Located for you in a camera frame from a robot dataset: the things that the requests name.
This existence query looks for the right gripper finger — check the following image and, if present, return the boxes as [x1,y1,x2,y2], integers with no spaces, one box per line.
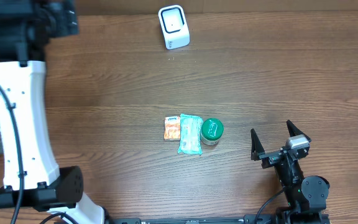
[250,129,265,161]
[286,120,311,142]

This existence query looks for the green lid jar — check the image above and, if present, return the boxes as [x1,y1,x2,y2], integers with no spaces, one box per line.
[200,118,224,146]

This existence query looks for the teal tissue packet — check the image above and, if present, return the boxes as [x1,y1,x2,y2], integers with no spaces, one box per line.
[178,114,203,155]

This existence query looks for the orange snack packet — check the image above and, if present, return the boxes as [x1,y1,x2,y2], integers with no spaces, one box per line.
[163,116,181,141]

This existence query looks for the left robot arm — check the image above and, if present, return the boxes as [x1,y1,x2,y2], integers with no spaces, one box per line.
[0,0,110,224]

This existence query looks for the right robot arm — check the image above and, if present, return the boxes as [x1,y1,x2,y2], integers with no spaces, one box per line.
[244,120,330,224]

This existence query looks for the white barcode scanner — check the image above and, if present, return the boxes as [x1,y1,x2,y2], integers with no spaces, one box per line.
[158,4,190,50]

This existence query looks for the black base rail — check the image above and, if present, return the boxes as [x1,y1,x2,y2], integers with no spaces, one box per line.
[110,213,332,224]

